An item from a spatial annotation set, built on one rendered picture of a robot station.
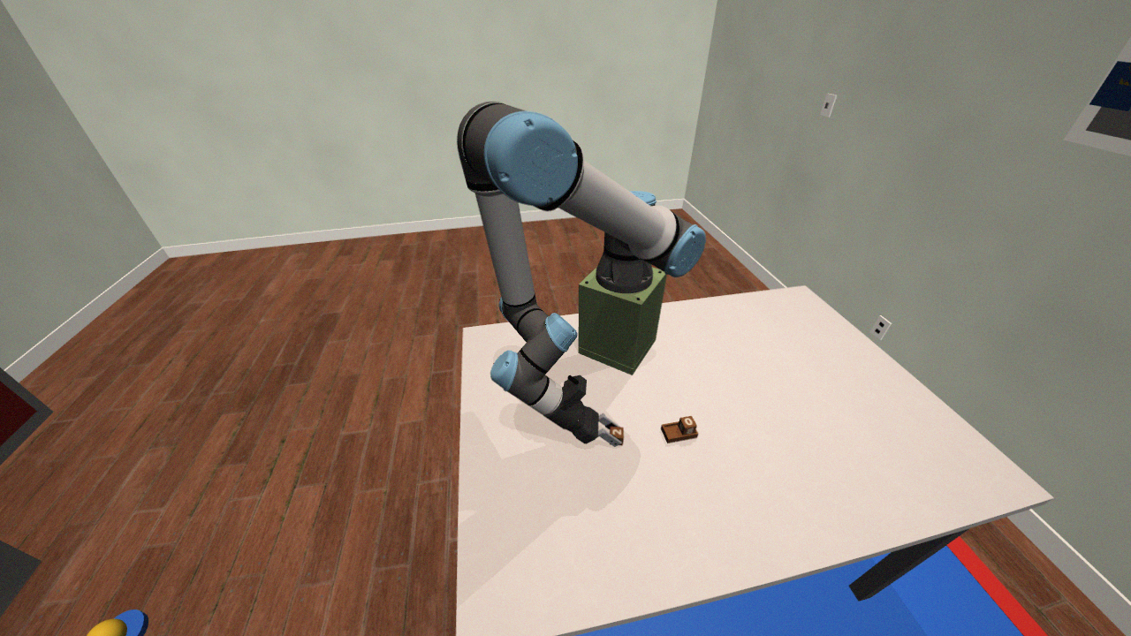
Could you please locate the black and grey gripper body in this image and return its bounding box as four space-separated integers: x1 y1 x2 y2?
530 375 599 444

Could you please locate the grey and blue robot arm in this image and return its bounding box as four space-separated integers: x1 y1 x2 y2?
457 102 706 406

